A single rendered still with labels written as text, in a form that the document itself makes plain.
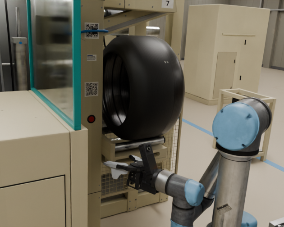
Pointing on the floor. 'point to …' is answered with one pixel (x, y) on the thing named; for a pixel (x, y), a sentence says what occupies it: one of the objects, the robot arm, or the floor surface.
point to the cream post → (93, 104)
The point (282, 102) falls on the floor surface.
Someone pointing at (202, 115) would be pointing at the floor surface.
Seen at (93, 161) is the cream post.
